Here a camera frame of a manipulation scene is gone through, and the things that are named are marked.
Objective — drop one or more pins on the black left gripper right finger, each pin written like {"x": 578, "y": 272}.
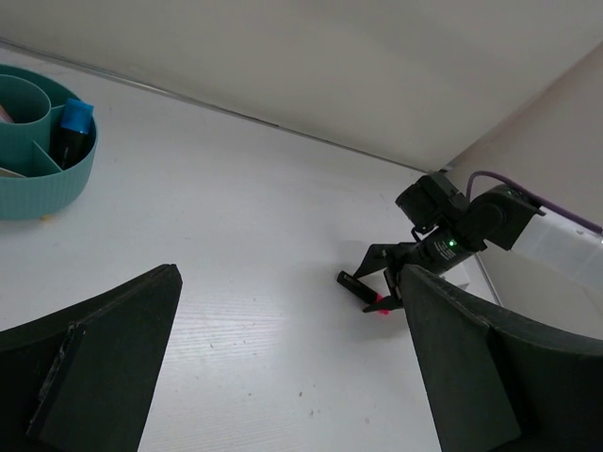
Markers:
{"x": 497, "y": 380}

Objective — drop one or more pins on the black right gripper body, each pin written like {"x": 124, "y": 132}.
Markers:
{"x": 437, "y": 254}

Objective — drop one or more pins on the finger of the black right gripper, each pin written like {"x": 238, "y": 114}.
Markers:
{"x": 383, "y": 304}
{"x": 378, "y": 257}

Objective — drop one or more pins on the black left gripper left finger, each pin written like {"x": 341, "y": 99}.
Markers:
{"x": 83, "y": 378}

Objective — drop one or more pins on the pink cap black highlighter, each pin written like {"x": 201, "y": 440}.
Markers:
{"x": 360, "y": 290}

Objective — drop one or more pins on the blue cap black highlighter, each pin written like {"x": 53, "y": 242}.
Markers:
{"x": 72, "y": 133}

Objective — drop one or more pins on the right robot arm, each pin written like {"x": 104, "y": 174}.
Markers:
{"x": 450, "y": 226}

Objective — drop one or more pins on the teal round desk organizer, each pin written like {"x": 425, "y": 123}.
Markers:
{"x": 38, "y": 186}

